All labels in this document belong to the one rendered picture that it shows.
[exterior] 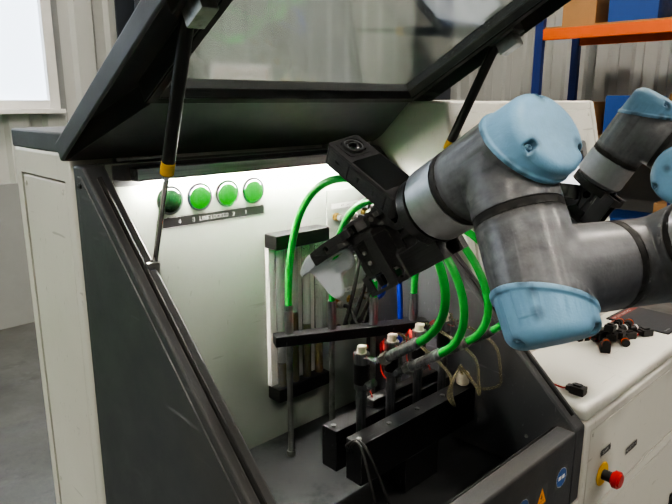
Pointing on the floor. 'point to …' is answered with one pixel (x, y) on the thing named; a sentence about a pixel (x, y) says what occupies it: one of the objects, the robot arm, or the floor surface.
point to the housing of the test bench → (64, 309)
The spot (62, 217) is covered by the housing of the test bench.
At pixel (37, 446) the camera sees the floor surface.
